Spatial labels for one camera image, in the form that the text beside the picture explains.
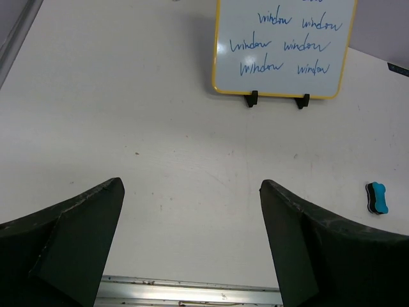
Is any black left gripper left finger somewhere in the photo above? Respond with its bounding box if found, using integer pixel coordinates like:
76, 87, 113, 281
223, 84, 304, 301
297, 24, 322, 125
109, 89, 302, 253
1, 178, 125, 306

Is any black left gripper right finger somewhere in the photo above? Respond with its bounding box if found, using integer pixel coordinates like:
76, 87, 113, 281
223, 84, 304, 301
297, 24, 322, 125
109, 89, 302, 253
259, 180, 408, 306

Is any blue bone-shaped eraser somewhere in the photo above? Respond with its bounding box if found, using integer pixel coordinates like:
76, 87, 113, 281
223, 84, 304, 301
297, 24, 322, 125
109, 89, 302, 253
366, 182, 389, 215

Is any yellow framed whiteboard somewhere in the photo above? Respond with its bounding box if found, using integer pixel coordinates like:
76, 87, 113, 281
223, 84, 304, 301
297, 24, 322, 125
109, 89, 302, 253
212, 0, 357, 99

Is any aluminium table frame rail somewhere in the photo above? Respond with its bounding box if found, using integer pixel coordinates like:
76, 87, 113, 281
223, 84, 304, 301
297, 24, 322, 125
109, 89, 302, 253
94, 276, 283, 306

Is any black wire whiteboard stand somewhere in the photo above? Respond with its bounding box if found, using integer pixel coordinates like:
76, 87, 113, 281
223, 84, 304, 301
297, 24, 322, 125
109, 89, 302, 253
243, 91, 311, 109

